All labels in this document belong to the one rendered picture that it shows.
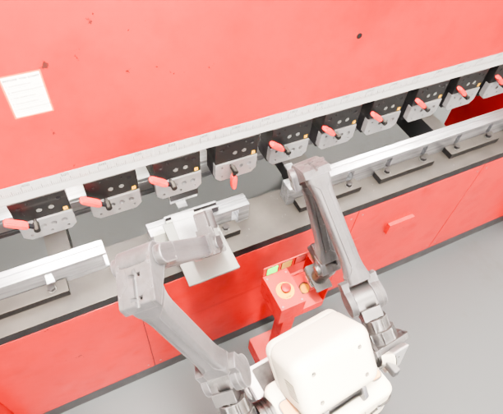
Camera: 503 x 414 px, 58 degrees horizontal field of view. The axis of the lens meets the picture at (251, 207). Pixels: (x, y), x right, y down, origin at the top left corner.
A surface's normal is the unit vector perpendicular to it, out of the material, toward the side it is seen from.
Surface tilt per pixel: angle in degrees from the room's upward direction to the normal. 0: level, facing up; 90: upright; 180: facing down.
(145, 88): 90
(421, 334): 0
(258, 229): 0
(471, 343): 0
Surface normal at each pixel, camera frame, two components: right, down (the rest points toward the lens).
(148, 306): 0.08, 0.68
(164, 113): 0.44, 0.73
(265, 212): 0.07, -0.61
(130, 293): -0.33, -0.35
